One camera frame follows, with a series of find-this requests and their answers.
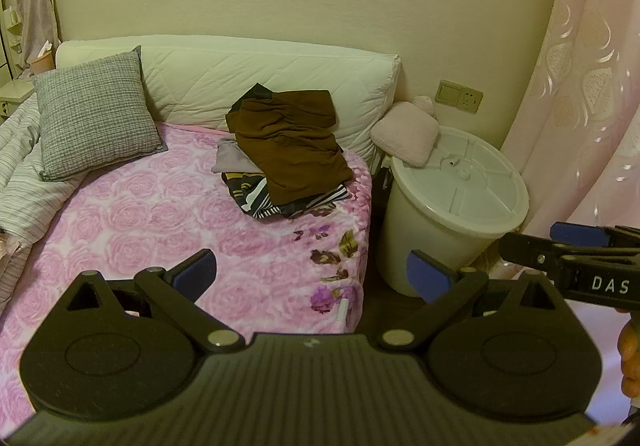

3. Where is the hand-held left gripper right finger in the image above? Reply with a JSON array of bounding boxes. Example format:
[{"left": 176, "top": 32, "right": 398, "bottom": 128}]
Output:
[{"left": 377, "top": 250, "right": 568, "bottom": 352}]

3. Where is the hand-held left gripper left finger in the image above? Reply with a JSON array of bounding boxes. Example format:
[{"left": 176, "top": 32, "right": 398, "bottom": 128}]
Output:
[{"left": 67, "top": 248, "right": 247, "bottom": 354}]

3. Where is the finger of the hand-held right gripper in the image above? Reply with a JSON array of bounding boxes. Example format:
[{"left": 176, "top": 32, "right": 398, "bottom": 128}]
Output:
[
  {"left": 499, "top": 232, "right": 601, "bottom": 277},
  {"left": 550, "top": 222, "right": 640, "bottom": 251}
]

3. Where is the brown long-sleeved shirt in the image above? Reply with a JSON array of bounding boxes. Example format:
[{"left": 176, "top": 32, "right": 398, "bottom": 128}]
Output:
[{"left": 226, "top": 89, "right": 354, "bottom": 207}]

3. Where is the person's right hand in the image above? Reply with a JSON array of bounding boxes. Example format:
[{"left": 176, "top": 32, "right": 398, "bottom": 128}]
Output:
[{"left": 618, "top": 321, "right": 640, "bottom": 399}]

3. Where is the white plastic bucket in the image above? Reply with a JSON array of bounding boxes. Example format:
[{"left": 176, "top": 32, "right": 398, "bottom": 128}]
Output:
[{"left": 377, "top": 186, "right": 506, "bottom": 297}]

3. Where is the pink floral blanket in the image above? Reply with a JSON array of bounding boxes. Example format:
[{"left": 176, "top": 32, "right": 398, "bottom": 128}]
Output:
[{"left": 0, "top": 121, "right": 373, "bottom": 427}]

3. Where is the striped patterned garment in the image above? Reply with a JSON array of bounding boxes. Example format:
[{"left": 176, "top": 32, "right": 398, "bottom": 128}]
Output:
[{"left": 221, "top": 171, "right": 352, "bottom": 219}]

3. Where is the white bucket lid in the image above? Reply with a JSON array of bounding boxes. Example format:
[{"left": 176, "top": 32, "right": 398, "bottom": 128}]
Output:
[{"left": 390, "top": 126, "right": 530, "bottom": 231}]

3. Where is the lilac grey garment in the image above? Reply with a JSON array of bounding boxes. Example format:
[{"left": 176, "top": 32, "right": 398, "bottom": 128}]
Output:
[{"left": 211, "top": 138, "right": 266, "bottom": 175}]

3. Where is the small pink pillow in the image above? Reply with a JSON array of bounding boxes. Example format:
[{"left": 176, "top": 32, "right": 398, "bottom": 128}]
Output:
[{"left": 370, "top": 102, "right": 441, "bottom": 167}]

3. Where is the pink patterned curtain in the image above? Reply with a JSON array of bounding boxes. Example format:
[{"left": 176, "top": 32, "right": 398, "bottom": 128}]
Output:
[{"left": 500, "top": 0, "right": 640, "bottom": 277}]

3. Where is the pink plush toy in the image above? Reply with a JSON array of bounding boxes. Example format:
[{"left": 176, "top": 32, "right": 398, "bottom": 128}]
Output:
[{"left": 411, "top": 94, "right": 437, "bottom": 119}]

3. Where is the grey checked cushion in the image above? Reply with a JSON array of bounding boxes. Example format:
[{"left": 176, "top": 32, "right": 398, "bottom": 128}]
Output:
[{"left": 32, "top": 46, "right": 168, "bottom": 183}]

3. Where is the dark green garment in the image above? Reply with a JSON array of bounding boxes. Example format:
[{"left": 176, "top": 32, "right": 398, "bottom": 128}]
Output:
[{"left": 235, "top": 82, "right": 273, "bottom": 106}]

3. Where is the striped duvet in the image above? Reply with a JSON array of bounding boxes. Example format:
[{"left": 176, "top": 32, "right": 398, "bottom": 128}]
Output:
[{"left": 0, "top": 93, "right": 86, "bottom": 317}]

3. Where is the white quilted headboard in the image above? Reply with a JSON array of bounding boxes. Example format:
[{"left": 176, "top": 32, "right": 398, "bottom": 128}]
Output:
[{"left": 55, "top": 34, "right": 402, "bottom": 161}]

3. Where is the white nightstand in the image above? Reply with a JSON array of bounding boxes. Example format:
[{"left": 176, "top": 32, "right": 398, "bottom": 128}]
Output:
[{"left": 0, "top": 78, "right": 36, "bottom": 121}]

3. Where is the white shelf unit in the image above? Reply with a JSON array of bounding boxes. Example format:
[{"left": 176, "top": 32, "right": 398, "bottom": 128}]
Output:
[{"left": 0, "top": 8, "right": 26, "bottom": 76}]

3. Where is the hanging grey pink towel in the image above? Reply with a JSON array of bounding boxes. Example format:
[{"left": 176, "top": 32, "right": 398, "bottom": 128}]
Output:
[{"left": 15, "top": 0, "right": 61, "bottom": 61}]

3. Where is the beige wall socket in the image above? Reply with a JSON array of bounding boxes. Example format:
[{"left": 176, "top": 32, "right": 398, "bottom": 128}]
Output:
[{"left": 460, "top": 86, "right": 484, "bottom": 114}]

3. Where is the beige wall switch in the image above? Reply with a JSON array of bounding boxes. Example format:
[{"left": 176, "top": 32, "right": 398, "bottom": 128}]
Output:
[{"left": 434, "top": 80, "right": 463, "bottom": 107}]

